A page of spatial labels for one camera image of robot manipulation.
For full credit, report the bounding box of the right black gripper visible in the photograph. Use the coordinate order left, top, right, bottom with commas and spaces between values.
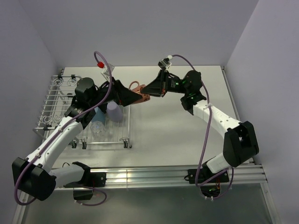
140, 70, 189, 97

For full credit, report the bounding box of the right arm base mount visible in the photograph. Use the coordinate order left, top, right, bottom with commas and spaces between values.
184, 168, 229, 184

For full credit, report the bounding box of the lilac cup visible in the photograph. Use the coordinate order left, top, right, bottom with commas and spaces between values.
107, 101, 123, 122

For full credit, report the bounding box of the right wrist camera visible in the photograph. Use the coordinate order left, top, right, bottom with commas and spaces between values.
158, 55, 173, 71

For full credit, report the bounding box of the white wire dish rack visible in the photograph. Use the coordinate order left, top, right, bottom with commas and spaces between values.
33, 74, 132, 149

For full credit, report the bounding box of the blue cup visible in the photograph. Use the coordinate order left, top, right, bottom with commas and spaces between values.
91, 107, 106, 124

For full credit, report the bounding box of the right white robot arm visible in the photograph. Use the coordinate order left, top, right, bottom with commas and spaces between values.
141, 70, 259, 182

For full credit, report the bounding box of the clear glass tumbler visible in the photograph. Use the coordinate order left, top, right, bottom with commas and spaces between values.
90, 121, 106, 140

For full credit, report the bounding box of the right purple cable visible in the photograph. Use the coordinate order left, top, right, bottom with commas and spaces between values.
170, 54, 235, 199

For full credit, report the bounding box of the pink mug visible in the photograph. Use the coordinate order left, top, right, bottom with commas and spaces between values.
128, 81, 150, 104

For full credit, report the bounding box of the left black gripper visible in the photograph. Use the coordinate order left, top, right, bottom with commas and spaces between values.
89, 77, 142, 107

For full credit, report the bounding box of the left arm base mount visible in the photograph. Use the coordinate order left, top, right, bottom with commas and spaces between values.
63, 172, 106, 201

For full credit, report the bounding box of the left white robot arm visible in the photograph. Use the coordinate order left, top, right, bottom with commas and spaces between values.
12, 77, 142, 204

